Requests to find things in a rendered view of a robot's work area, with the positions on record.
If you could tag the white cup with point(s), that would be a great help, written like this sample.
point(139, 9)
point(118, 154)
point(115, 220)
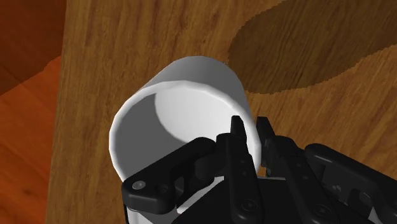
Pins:
point(186, 108)

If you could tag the wooden table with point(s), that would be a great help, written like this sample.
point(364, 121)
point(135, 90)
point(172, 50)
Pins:
point(124, 34)

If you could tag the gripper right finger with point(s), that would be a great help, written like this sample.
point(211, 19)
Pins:
point(335, 173)

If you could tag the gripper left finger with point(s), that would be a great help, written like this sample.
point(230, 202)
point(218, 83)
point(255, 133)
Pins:
point(161, 173)

